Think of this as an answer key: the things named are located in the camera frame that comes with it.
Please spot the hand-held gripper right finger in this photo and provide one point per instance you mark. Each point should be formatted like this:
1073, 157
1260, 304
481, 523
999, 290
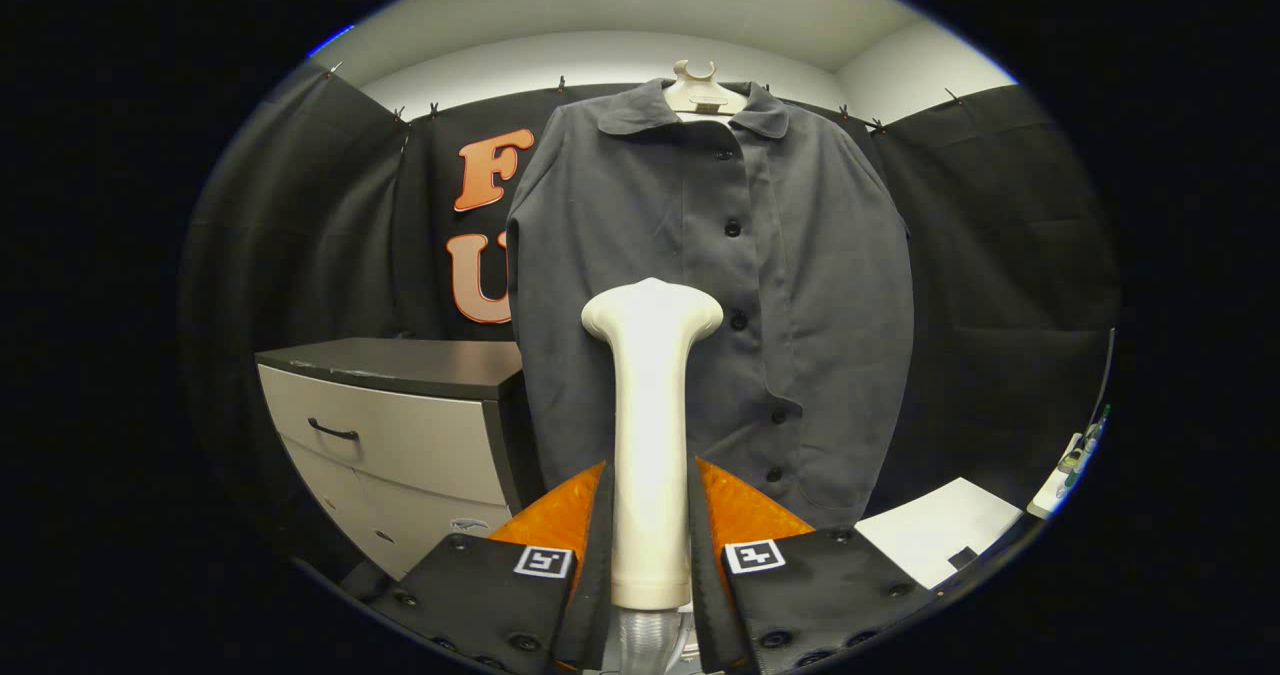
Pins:
820, 595

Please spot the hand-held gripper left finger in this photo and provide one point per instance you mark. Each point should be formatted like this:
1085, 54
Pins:
480, 595

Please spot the white garment steamer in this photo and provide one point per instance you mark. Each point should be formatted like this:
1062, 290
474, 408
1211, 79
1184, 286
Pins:
650, 435

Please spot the dark grey button shirt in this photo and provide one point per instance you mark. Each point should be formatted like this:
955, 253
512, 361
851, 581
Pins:
820, 285

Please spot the white flat board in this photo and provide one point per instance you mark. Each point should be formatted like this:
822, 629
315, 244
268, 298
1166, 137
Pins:
930, 535

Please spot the grey drawer cabinet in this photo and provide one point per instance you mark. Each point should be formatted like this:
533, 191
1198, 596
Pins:
400, 435

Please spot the white side table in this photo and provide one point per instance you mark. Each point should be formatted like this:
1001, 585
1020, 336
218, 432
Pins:
1045, 503

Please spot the clear bottle with green cap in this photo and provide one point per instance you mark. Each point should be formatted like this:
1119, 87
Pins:
1098, 427

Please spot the thin black stand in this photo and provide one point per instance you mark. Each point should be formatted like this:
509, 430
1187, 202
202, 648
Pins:
1108, 365

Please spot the row of black backdrop clips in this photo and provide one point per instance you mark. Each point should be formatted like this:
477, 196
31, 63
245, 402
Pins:
561, 84

